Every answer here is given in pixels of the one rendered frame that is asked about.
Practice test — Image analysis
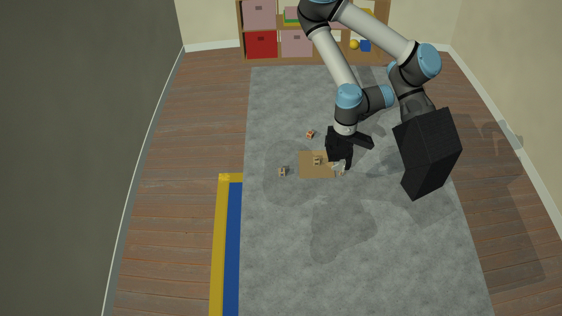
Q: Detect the tan mat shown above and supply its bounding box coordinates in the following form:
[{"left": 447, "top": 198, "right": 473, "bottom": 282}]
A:
[{"left": 298, "top": 150, "right": 335, "bottom": 179}]

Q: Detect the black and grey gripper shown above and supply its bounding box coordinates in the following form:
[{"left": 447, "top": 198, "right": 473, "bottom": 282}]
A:
[{"left": 324, "top": 126, "right": 356, "bottom": 176}]

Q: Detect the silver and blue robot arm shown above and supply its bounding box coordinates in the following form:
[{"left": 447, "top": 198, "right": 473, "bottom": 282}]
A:
[{"left": 297, "top": 0, "right": 442, "bottom": 150}]

